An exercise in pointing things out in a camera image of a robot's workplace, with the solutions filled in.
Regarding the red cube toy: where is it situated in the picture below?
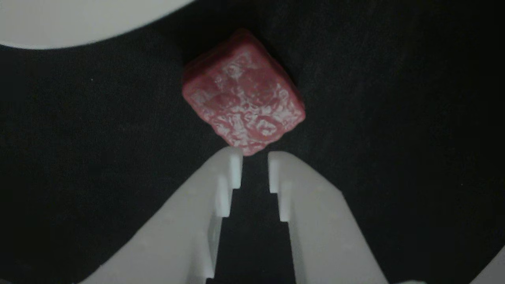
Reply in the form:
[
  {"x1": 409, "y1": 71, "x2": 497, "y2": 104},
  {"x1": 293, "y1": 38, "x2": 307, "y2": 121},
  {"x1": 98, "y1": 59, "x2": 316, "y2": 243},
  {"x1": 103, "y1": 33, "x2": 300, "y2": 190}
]
[{"x1": 181, "y1": 28, "x2": 306, "y2": 157}]

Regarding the black desk mat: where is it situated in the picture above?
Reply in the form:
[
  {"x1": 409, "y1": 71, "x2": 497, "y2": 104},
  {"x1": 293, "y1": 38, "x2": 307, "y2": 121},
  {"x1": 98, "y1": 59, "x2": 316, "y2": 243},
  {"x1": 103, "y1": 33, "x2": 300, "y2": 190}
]
[{"x1": 0, "y1": 0, "x2": 505, "y2": 284}]

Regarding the white bowl with navy band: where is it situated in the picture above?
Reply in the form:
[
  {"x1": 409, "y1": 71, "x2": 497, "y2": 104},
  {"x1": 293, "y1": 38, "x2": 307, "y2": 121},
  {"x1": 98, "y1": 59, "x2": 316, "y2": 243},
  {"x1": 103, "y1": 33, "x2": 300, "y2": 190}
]
[{"x1": 0, "y1": 0, "x2": 196, "y2": 50}]

